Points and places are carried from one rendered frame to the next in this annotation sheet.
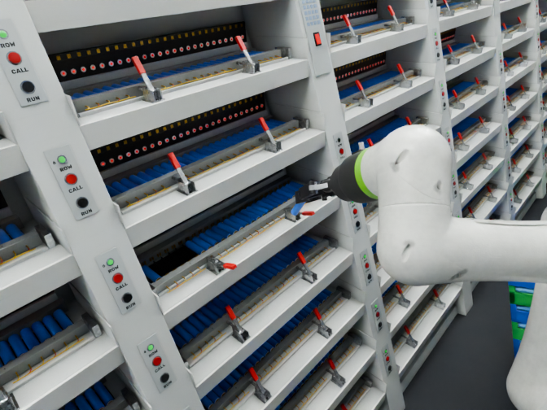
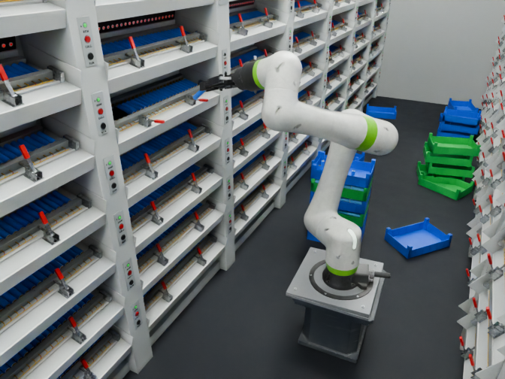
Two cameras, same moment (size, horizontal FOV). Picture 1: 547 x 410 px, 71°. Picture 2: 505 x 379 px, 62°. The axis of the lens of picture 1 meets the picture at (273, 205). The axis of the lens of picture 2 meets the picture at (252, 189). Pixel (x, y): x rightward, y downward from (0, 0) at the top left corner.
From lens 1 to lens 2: 0.70 m
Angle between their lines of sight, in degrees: 24
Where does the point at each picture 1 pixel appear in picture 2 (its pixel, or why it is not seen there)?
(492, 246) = (312, 115)
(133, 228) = (111, 81)
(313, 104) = (213, 24)
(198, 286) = (136, 132)
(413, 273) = (279, 122)
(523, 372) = (313, 207)
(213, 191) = (153, 69)
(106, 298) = (92, 122)
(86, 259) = (87, 94)
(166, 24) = not seen: outside the picture
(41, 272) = (65, 95)
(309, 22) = not seen: outside the picture
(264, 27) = not seen: outside the picture
